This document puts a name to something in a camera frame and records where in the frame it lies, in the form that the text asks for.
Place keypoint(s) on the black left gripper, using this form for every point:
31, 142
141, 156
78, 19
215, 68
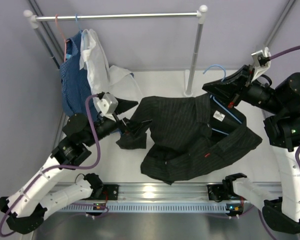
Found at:
135, 128

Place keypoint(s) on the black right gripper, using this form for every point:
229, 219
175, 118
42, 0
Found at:
232, 87

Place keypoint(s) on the light blue wire hanger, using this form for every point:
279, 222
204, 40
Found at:
222, 105

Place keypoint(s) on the black pinstriped shirt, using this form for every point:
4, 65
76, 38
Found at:
186, 144

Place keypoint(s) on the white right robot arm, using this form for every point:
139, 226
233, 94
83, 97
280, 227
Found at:
281, 213

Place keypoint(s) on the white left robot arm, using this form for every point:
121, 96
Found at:
25, 210

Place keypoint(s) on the white shirt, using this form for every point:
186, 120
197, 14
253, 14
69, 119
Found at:
100, 75

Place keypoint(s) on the blue checkered shirt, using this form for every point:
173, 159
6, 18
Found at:
75, 87

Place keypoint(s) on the light blue hanger with shirt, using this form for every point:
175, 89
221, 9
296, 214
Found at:
80, 32

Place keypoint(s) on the pink hanger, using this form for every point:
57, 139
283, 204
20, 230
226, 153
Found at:
63, 38

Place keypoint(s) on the metal clothes rack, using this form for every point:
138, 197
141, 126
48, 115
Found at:
200, 14

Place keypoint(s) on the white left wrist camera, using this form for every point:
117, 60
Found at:
107, 104

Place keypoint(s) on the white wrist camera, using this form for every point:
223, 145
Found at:
107, 104
261, 62

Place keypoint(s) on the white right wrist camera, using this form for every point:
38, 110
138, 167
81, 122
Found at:
261, 62

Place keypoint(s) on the aluminium mounting rail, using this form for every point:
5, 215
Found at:
161, 192

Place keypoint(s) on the white slotted cable duct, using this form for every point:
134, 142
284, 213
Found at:
172, 207

